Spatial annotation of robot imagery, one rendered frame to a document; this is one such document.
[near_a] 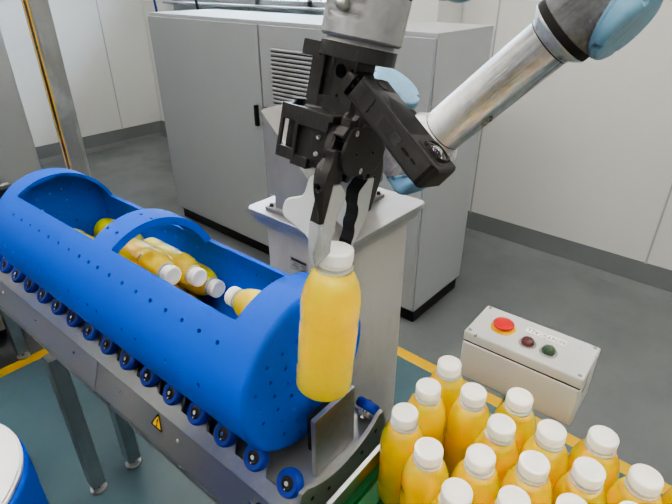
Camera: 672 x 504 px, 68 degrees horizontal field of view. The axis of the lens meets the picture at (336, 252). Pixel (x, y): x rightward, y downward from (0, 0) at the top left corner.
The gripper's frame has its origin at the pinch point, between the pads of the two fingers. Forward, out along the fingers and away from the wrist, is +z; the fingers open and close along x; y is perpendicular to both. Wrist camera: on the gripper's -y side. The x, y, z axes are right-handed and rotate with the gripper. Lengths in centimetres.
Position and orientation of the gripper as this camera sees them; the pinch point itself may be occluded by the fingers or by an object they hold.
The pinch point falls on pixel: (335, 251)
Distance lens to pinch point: 52.4
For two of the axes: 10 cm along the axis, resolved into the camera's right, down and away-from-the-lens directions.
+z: -1.9, 9.0, 3.9
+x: -5.8, 2.1, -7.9
